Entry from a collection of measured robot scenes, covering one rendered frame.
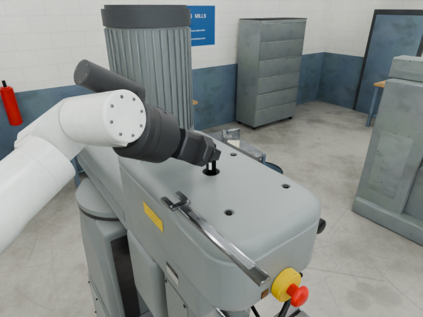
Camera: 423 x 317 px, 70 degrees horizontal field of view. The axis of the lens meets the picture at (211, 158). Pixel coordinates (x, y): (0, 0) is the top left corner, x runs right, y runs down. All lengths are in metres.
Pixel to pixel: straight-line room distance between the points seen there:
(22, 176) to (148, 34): 0.43
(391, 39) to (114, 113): 7.24
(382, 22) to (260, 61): 2.92
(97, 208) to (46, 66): 3.74
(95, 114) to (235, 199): 0.30
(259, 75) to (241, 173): 5.12
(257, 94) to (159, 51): 5.15
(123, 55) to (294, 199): 0.46
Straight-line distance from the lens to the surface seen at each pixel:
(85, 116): 0.39
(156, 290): 0.93
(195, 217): 0.50
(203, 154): 0.51
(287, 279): 0.57
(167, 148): 0.47
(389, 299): 3.17
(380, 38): 7.57
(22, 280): 3.39
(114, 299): 1.32
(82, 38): 4.82
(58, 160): 0.37
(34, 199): 0.36
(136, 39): 0.69
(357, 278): 3.22
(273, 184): 0.61
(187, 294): 0.68
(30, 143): 0.38
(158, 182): 0.62
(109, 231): 1.11
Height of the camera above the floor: 2.21
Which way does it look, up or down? 27 degrees down
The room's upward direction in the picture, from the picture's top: straight up
